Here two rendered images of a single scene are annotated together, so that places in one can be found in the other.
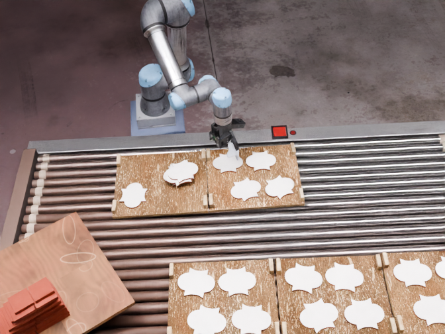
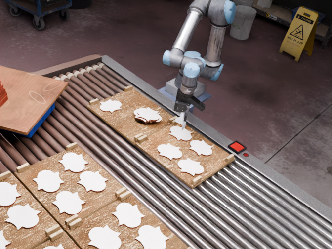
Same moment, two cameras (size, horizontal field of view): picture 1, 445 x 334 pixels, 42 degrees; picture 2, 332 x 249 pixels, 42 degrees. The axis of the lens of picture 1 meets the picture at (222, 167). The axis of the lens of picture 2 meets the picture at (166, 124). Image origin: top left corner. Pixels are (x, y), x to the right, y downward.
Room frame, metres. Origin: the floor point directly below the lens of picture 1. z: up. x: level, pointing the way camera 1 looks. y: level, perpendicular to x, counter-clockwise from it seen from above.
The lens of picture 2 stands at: (0.21, -1.16, 2.40)
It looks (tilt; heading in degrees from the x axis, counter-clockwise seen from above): 37 degrees down; 39
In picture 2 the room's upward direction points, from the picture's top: 10 degrees clockwise
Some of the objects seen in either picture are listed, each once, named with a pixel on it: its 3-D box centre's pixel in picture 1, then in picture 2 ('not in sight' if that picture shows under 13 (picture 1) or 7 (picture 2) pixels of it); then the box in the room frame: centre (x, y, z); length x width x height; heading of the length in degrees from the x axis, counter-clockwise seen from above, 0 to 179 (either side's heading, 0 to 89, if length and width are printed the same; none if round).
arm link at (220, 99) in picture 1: (222, 102); (190, 74); (1.75, -0.01, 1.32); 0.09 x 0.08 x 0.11; 24
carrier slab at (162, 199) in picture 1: (161, 183); (133, 113); (1.66, 0.28, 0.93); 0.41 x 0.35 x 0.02; 90
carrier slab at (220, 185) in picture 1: (253, 177); (185, 151); (1.67, -0.14, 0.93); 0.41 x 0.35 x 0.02; 91
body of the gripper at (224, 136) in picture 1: (222, 131); (184, 100); (1.74, -0.01, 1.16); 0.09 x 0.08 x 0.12; 127
